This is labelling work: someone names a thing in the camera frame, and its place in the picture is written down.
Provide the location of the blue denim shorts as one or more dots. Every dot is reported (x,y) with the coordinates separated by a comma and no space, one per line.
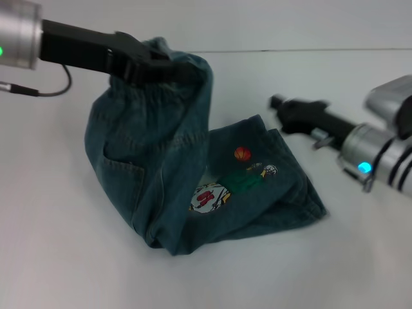
(167,161)

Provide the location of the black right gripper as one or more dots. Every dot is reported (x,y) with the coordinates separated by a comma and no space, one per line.
(315,120)

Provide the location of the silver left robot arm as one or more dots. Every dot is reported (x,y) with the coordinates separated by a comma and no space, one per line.
(19,32)

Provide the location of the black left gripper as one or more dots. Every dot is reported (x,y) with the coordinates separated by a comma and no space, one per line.
(96,51)

